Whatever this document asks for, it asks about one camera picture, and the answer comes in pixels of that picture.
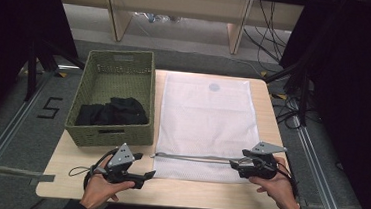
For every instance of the light wooden bench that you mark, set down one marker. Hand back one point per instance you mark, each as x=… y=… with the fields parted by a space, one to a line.
x=181 y=4

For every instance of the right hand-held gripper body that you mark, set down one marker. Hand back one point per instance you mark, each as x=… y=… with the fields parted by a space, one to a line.
x=259 y=165

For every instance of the person's right hand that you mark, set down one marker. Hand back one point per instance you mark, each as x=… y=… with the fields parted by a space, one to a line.
x=277 y=188

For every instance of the grey tape strip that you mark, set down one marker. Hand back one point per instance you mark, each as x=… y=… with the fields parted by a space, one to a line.
x=11 y=172

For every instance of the metal floor rail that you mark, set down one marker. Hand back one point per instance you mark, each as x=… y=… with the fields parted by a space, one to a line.
x=7 y=127
x=321 y=182

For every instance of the clear plastic wrap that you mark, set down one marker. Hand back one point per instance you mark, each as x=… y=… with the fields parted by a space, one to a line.
x=157 y=17

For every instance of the person's left hand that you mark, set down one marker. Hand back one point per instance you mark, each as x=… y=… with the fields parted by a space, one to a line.
x=100 y=189

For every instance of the black curtain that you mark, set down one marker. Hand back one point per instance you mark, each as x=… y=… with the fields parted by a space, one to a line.
x=8 y=37
x=356 y=81

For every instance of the green woven basket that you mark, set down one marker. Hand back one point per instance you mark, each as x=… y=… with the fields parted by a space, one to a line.
x=108 y=78

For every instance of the black tape floor mark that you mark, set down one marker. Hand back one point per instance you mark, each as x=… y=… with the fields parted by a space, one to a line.
x=50 y=108

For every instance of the black clothing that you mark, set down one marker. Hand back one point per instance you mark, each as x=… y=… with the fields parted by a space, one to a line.
x=116 y=112

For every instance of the black metal stand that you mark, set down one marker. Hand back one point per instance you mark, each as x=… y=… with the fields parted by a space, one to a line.
x=43 y=60
x=295 y=79

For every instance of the white mesh laundry bag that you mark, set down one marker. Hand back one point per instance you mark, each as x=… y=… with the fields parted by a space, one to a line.
x=205 y=119

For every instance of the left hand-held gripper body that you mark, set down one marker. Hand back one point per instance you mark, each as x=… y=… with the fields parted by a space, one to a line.
x=120 y=158

